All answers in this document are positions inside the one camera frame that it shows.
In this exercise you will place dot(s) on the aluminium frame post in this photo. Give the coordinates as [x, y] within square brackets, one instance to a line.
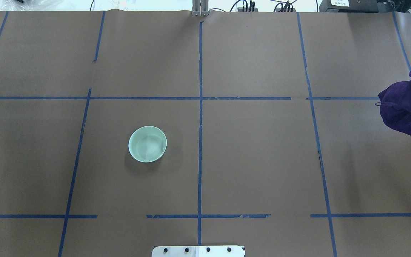
[200, 8]

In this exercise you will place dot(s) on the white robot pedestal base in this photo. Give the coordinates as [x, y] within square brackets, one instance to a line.
[199, 251]

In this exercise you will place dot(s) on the light green bowl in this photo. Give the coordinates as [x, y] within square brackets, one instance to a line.
[147, 144]

